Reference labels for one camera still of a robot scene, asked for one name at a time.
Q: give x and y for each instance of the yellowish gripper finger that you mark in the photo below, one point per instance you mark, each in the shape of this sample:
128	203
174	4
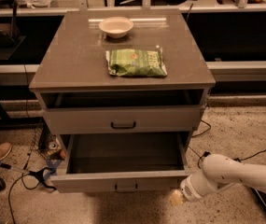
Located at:
176	198

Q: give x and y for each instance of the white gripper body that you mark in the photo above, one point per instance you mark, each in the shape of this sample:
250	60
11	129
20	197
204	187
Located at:
190	188

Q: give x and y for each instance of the grey drawer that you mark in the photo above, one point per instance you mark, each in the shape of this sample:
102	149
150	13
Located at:
147	119
123	162

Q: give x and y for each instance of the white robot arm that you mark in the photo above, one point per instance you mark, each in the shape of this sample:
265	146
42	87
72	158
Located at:
218	173

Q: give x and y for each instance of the grey drawer cabinet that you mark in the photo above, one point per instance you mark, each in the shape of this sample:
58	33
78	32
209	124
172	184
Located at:
74	72

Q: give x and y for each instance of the blue tape cross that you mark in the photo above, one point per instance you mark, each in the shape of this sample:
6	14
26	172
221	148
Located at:
52	168

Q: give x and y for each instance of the green chip bag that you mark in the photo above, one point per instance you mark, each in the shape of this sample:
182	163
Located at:
135	63

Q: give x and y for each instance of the black reacher grabber tool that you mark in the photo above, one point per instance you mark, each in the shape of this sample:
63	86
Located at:
38	175

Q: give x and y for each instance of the white paper bowl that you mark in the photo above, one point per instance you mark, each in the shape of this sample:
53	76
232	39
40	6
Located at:
116	27

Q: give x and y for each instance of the wire basket with cans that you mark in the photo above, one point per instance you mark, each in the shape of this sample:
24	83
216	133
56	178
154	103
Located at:
46	144

